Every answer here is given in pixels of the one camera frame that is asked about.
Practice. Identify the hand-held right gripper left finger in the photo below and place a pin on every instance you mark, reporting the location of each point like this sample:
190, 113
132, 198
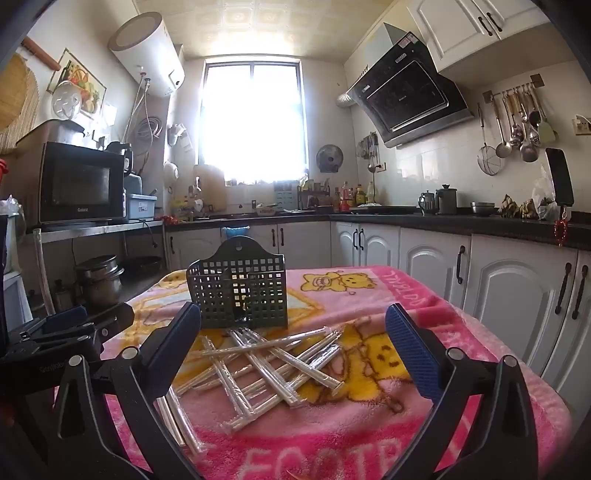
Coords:
173, 355

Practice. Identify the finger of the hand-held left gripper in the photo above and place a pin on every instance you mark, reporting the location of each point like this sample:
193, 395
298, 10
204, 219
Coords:
113, 317
64, 319

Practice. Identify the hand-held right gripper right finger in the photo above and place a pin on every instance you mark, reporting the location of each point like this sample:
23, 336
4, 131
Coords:
415, 350

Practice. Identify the set of chopsticks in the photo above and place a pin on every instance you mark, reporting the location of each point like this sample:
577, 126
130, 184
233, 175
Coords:
263, 369

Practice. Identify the dark green plastic utensil holder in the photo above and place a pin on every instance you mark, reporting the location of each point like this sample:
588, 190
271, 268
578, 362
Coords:
240, 290

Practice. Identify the black wok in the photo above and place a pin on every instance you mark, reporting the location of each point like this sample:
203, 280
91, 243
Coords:
141, 265

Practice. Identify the white base cabinets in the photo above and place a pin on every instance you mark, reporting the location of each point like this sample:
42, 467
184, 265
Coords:
429, 263

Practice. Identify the pink printed blanket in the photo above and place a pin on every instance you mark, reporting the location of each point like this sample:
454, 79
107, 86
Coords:
369, 438

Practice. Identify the light blue plastic bin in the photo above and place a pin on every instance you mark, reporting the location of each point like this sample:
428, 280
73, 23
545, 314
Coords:
142, 206

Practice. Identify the black countertop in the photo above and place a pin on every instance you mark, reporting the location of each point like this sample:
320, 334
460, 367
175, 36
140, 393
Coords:
438, 220

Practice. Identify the pale blue appliance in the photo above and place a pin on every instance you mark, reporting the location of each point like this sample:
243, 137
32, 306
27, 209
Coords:
133, 183

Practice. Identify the black microwave oven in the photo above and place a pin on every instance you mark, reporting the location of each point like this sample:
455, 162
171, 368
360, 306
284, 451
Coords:
78, 184

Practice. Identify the blue hanging trash bin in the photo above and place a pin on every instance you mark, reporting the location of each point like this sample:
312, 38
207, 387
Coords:
238, 232

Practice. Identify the black induction cooktop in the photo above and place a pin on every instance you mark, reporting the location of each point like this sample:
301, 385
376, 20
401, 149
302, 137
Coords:
383, 210

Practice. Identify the small steel kettle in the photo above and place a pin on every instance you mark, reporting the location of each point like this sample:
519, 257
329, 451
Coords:
427, 203

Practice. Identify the dark kettle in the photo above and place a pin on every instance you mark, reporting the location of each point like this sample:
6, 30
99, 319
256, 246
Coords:
446, 201

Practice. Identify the metal bowl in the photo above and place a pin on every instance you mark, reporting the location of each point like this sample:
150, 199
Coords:
482, 208

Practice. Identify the black blender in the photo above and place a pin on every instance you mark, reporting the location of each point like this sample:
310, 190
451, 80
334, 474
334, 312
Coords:
120, 157

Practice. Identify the beige cutting board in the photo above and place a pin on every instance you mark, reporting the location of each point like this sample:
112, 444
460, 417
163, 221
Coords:
210, 187

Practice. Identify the row of condiment bottles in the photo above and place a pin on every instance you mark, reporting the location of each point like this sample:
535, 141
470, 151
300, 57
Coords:
353, 196

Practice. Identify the leaf-wrapped rice dumplings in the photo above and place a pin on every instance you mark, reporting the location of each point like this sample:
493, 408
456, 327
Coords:
515, 207

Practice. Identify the metal pot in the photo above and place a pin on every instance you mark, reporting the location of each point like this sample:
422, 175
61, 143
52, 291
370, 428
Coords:
67, 133

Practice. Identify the red bead charm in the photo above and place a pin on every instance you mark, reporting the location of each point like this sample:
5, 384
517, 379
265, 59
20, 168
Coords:
561, 233

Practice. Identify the black spice rack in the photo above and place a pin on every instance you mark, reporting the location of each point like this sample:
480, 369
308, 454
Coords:
310, 194

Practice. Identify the grey knife block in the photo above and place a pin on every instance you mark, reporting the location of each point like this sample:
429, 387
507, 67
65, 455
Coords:
283, 194

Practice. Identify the clear plastic bag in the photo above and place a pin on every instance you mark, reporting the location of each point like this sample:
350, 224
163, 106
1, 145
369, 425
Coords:
545, 198

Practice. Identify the small hanging kitchen tools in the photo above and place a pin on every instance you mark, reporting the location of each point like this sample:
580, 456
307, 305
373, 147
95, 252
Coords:
369, 147

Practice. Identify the round pot lid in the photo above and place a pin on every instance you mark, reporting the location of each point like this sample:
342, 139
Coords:
69, 101

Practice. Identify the small steel ladle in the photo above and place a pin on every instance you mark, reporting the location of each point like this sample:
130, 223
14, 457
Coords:
503, 150

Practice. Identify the round woven bamboo mat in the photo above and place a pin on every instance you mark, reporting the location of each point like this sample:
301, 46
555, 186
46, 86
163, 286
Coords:
16, 101

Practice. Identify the large steel ladle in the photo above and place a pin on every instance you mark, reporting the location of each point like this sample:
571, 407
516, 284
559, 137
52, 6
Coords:
529, 153

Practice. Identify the steel spoon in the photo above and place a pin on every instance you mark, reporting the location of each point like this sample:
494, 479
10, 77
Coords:
516, 134

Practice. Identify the kitchen window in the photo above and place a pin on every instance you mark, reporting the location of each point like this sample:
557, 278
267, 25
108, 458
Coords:
251, 120

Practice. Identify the green spatula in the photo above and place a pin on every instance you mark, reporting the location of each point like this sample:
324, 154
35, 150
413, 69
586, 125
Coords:
547, 132

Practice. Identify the black range hood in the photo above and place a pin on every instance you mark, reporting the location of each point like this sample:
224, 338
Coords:
406, 92

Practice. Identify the black spoon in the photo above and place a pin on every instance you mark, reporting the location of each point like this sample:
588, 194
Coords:
534, 117

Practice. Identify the wooden rolling pin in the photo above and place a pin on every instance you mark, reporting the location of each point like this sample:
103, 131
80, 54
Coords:
41, 54

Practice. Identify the white water heater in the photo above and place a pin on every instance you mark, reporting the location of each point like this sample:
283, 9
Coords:
147, 50

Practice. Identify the white upper cabinets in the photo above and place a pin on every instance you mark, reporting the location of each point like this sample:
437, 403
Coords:
461, 32

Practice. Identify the teal wall holder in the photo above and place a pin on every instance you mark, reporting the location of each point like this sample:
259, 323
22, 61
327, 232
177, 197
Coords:
179, 134

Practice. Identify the round grey wall fan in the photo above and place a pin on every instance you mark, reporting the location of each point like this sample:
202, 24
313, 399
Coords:
329, 158

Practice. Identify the fruit wall picture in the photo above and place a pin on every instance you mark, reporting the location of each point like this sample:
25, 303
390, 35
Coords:
87, 78

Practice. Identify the silver exhaust duct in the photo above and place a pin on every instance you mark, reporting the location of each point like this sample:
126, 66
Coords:
345, 99

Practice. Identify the metal utensil rail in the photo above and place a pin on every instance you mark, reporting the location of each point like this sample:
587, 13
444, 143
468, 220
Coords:
512, 90

